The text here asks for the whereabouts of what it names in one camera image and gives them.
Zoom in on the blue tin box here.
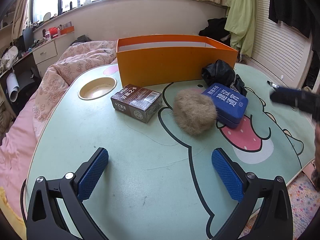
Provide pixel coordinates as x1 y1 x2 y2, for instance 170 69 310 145
202 83 248 128

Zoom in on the black fabric pouch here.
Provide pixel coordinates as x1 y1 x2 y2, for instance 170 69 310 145
201 60 247 96

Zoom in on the brown fur scrunchie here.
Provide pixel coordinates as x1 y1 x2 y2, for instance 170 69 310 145
172 89 217 136

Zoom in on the brown tea carton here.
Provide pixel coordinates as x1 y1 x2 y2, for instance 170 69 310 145
111 84 162 124

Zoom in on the black hanging garment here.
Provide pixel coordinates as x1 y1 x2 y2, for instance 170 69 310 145
268 0 314 38

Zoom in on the green hanging garment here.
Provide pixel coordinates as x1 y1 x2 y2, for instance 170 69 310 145
225 0 256 57

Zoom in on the black clothes pile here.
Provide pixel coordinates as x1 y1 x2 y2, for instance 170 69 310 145
199 17 231 43

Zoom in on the rolled white paper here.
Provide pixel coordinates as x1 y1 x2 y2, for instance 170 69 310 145
7 73 20 102

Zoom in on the orange cardboard box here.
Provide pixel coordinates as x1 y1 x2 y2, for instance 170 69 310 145
117 34 238 87

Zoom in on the white drawer cabinet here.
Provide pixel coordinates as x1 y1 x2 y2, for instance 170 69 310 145
33 32 75 77

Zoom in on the pink floral quilt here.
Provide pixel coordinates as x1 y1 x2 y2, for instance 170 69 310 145
33 41 117 140

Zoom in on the black monitor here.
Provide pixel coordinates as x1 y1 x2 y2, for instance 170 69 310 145
23 27 34 51

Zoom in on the red container on desk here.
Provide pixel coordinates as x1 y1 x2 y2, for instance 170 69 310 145
48 27 58 38

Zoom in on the orange desk organizer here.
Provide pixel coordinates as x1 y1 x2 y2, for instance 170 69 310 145
60 26 74 35

